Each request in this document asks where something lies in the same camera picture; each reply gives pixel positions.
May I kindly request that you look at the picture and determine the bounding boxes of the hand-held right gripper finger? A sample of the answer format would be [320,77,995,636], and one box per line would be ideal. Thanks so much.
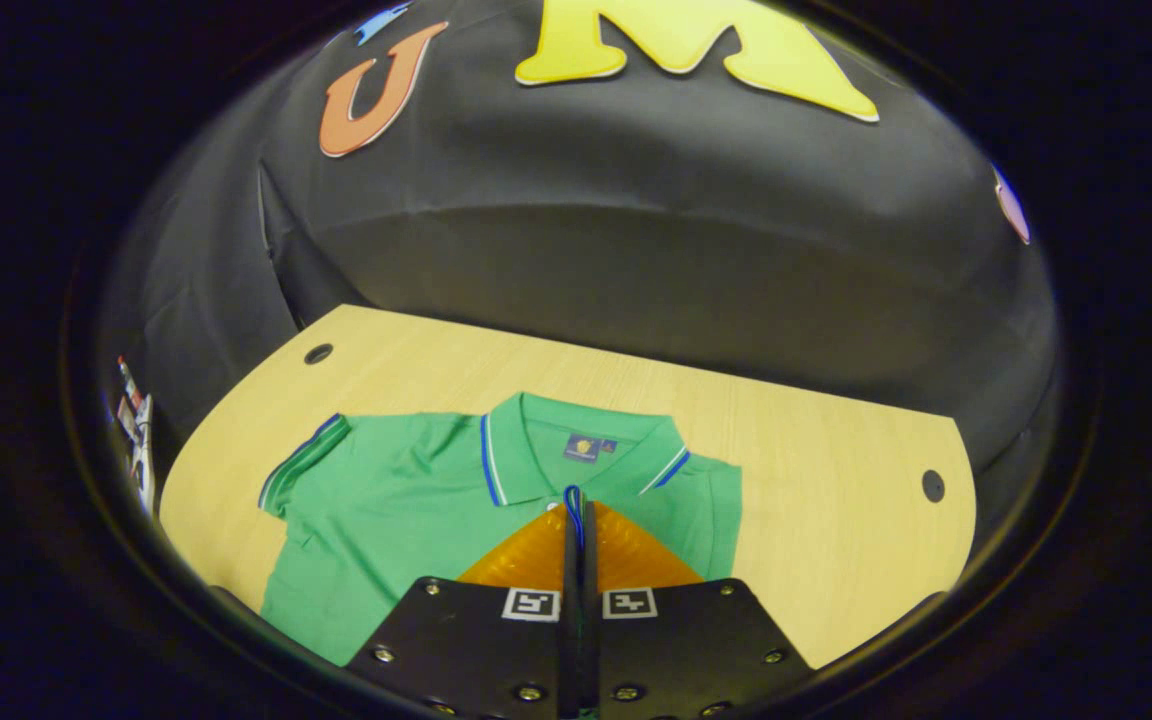
[583,498,817,720]
[346,498,584,720]

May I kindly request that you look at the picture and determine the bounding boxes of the green T-shirt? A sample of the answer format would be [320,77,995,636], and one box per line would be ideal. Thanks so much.
[258,392,743,668]

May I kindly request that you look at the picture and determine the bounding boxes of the black backdrop cloth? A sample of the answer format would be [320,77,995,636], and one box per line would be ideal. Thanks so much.
[96,0,1062,521]

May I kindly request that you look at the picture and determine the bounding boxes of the coloured standing banner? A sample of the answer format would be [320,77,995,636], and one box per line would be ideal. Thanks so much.
[114,355,159,516]

